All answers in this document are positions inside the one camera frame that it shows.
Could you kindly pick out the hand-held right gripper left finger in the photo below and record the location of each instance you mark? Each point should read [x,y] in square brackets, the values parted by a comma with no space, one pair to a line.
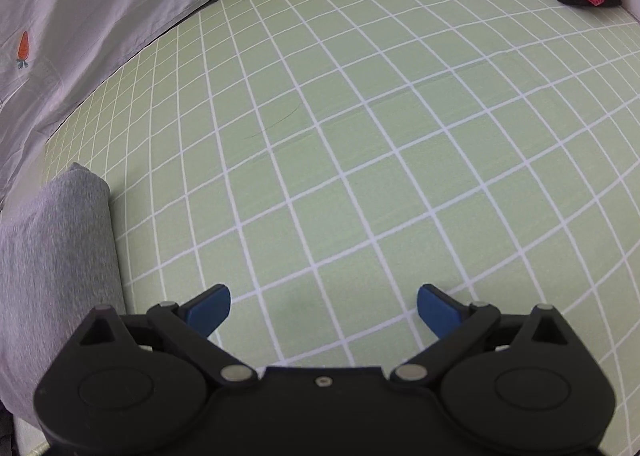
[210,308]

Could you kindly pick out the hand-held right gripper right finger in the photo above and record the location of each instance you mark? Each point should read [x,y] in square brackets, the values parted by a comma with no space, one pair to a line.
[440,311]

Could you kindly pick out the grey jersey shorts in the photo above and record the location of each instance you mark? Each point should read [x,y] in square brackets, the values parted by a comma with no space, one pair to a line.
[50,261]

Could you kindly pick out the white carrot print curtain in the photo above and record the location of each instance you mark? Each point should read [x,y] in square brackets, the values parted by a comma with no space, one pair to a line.
[100,1]

